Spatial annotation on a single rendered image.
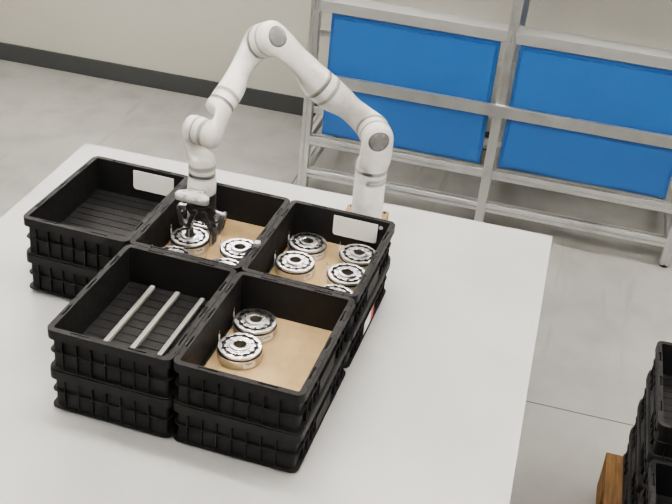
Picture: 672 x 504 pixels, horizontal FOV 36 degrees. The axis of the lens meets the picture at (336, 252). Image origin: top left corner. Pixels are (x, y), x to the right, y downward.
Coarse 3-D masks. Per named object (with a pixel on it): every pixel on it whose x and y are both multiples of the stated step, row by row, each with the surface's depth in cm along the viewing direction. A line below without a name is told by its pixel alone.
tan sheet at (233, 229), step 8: (232, 224) 293; (240, 224) 293; (248, 224) 294; (224, 232) 289; (232, 232) 289; (240, 232) 290; (248, 232) 290; (256, 232) 290; (216, 240) 285; (224, 240) 285; (216, 248) 281; (200, 256) 277; (208, 256) 278; (216, 256) 278
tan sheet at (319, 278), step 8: (328, 248) 286; (336, 248) 287; (328, 256) 283; (336, 256) 283; (320, 264) 279; (328, 264) 279; (272, 272) 274; (320, 272) 276; (312, 280) 272; (320, 280) 272
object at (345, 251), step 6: (348, 246) 282; (354, 246) 282; (360, 246) 283; (366, 246) 283; (342, 252) 279; (348, 252) 279; (372, 252) 281; (342, 258) 277; (348, 258) 277; (354, 258) 277; (360, 258) 277; (366, 258) 278; (360, 264) 275; (366, 264) 276
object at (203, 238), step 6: (180, 228) 283; (198, 228) 283; (174, 234) 280; (180, 234) 280; (204, 234) 282; (174, 240) 277; (180, 240) 277; (186, 240) 277; (192, 240) 278; (198, 240) 278; (204, 240) 278; (186, 246) 276; (192, 246) 276; (198, 246) 276
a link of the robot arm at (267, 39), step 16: (256, 32) 269; (272, 32) 268; (288, 32) 272; (256, 48) 270; (272, 48) 269; (288, 48) 271; (304, 48) 276; (288, 64) 272; (304, 64) 274; (320, 64) 279; (304, 80) 276; (320, 80) 278
